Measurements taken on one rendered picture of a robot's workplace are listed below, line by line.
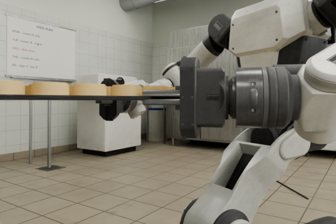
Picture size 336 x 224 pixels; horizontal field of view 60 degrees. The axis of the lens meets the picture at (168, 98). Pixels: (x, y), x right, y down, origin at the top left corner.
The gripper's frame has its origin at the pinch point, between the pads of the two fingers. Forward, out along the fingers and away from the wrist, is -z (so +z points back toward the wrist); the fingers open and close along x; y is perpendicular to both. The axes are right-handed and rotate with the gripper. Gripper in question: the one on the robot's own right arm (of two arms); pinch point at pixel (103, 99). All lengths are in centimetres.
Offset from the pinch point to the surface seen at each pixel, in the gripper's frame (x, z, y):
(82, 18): 140, 374, -210
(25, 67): 47, 280, -247
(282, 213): -79, 144, 72
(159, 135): -68, 488, -103
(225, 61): 64, 387, 27
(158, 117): -31, 485, -104
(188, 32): 118, 418, -36
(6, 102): -2, 258, -257
